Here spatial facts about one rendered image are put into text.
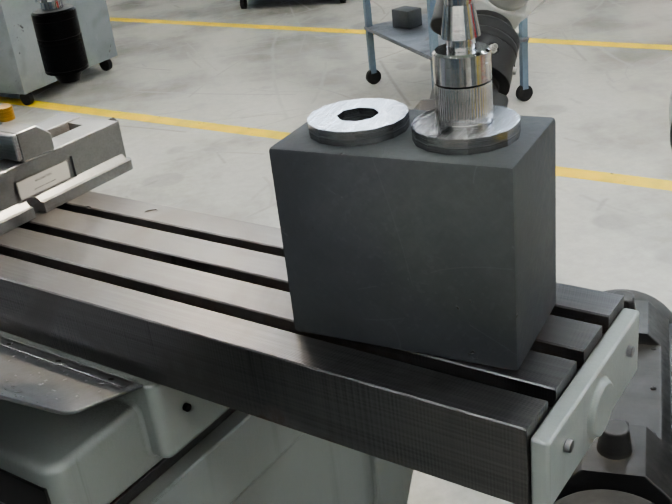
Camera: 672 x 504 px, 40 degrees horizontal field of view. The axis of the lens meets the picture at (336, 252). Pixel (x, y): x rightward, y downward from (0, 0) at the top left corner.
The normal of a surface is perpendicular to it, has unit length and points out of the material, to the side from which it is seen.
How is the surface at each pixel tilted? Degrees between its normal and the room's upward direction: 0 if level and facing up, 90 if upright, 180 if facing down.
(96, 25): 90
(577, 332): 0
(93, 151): 90
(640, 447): 0
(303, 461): 90
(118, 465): 90
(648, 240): 0
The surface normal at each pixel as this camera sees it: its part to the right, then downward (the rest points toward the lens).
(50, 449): -0.11, -0.89
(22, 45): 0.87, 0.13
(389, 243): -0.46, 0.44
